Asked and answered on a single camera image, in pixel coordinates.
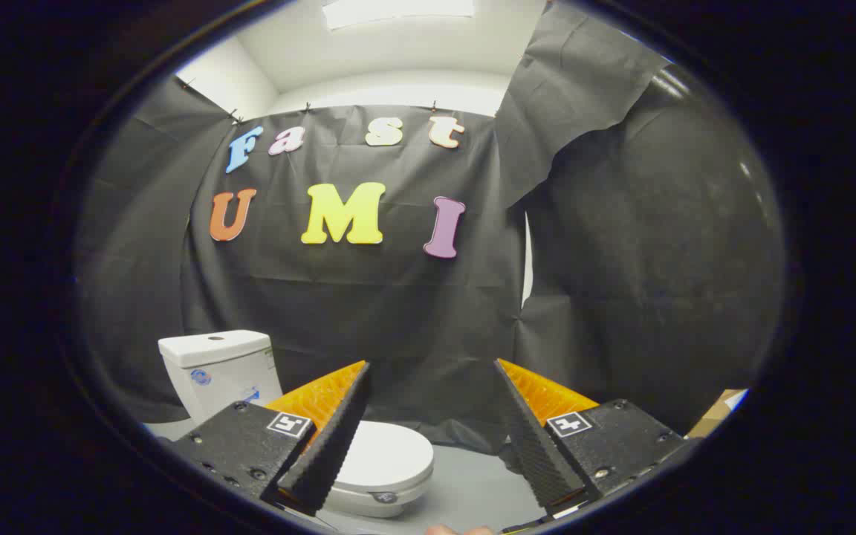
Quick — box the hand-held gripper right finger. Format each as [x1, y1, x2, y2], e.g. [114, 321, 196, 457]
[493, 358, 689, 515]

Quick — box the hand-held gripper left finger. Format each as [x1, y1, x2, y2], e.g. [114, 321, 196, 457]
[172, 360, 372, 517]

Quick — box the white toilet lid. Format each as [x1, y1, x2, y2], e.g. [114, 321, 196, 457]
[328, 421, 435, 506]

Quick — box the white toilet with tank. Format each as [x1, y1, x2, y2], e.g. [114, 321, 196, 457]
[158, 330, 435, 519]

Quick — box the black backdrop cloth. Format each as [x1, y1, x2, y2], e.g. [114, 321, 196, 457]
[75, 0, 785, 454]

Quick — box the cardboard box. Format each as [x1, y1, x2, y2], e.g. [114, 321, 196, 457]
[687, 388, 750, 439]

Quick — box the ceiling light panel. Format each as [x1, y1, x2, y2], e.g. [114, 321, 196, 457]
[322, 0, 476, 30]

